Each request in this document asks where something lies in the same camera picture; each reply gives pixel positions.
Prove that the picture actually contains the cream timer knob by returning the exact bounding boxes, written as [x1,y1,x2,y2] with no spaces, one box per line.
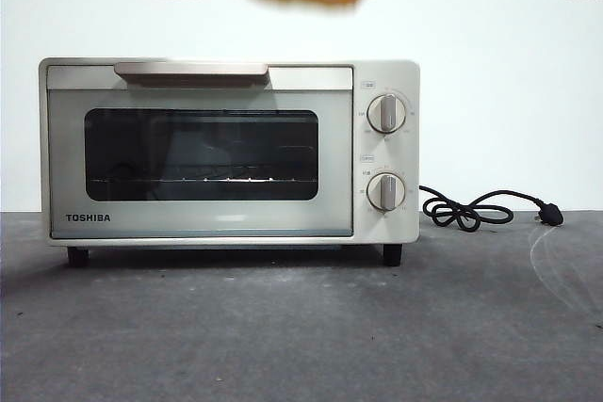
[366,172,408,213]

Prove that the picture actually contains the metal wire oven rack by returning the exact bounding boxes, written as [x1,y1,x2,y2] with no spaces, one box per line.
[88,164,318,185]

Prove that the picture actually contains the cream Toshiba toaster oven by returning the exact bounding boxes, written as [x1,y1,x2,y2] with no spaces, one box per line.
[39,56,421,267]

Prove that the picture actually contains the cream temperature knob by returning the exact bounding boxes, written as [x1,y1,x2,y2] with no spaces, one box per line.
[366,93,408,135]

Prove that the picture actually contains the black power cable with plug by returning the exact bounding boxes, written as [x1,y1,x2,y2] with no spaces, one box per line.
[417,185,565,230]

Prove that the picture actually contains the glass oven door with handle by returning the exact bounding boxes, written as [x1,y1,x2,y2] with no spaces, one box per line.
[45,61,355,239]

